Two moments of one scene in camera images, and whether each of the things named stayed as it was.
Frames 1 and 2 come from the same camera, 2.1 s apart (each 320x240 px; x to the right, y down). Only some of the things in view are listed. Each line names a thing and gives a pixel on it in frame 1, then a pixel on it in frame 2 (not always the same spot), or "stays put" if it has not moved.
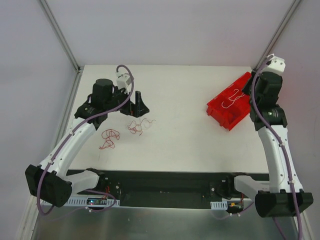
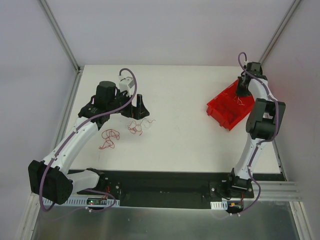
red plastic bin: (233, 105) stays put
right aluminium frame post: (267, 48) stays put
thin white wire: (227, 107) → (238, 99)
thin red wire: (112, 142) stays put
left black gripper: (129, 107) stays put
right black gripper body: (249, 88) → (243, 88)
